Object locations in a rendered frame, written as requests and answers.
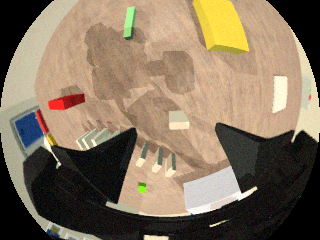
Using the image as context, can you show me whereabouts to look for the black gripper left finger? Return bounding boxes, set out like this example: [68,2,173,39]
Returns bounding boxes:
[51,128,137,204]

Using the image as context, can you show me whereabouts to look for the yellow rectangular block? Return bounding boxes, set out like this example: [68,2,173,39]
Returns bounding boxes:
[192,0,249,55]

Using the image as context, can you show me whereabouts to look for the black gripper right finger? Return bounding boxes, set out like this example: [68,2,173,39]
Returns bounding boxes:
[215,123,296,193]

